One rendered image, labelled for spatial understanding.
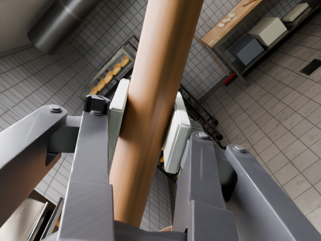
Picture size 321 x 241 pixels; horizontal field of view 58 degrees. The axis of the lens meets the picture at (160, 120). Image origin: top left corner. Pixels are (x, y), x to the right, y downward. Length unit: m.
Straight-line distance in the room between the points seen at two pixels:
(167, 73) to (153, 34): 0.02
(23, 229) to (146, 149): 1.82
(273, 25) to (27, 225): 4.09
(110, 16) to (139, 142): 5.02
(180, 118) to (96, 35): 5.09
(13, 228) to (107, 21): 3.90
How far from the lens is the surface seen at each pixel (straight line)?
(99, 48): 5.25
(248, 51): 4.72
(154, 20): 0.16
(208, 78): 5.38
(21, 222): 2.01
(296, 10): 5.10
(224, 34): 4.43
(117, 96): 0.17
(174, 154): 0.16
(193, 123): 0.18
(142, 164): 0.18
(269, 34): 4.79
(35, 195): 2.19
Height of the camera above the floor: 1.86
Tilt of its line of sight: 16 degrees down
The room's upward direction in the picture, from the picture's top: 46 degrees counter-clockwise
